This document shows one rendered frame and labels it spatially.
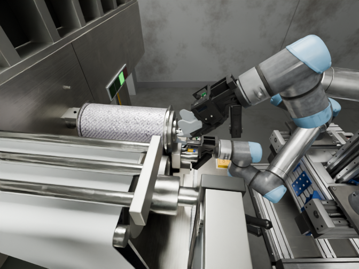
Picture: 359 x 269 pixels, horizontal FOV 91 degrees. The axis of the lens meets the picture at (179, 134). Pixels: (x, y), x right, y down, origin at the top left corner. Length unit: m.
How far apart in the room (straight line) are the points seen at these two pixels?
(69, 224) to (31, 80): 0.41
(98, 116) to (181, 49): 2.54
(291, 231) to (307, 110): 1.31
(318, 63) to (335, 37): 3.34
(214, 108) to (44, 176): 0.33
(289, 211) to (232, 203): 1.55
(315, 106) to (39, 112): 0.65
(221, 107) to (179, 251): 0.52
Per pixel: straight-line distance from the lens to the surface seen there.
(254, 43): 3.18
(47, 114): 0.60
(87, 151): 0.27
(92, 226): 0.21
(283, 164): 0.76
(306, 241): 1.71
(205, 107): 0.42
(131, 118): 0.51
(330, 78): 0.60
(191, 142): 0.63
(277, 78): 0.40
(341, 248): 1.82
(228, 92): 0.42
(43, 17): 0.64
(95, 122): 0.55
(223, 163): 0.89
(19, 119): 0.54
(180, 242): 0.74
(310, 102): 0.45
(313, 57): 0.41
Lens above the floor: 1.62
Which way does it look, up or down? 45 degrees down
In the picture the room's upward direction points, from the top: straight up
